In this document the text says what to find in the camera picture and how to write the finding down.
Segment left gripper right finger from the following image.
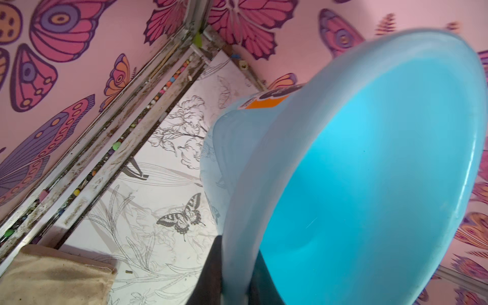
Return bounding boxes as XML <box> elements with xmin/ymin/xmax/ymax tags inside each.
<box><xmin>248</xmin><ymin>251</ymin><xmax>284</xmax><ymax>305</ymax></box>

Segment beige worn cloth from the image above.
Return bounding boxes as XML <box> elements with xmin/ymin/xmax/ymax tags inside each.
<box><xmin>1</xmin><ymin>245</ymin><xmax>117</xmax><ymax>304</ymax></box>

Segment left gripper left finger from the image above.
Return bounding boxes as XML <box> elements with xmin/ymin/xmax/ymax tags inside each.
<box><xmin>186</xmin><ymin>235</ymin><xmax>222</xmax><ymax>305</ymax></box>

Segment blue bucket white handle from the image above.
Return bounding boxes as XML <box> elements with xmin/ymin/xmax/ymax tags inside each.
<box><xmin>200</xmin><ymin>29</ymin><xmax>487</xmax><ymax>304</ymax></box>

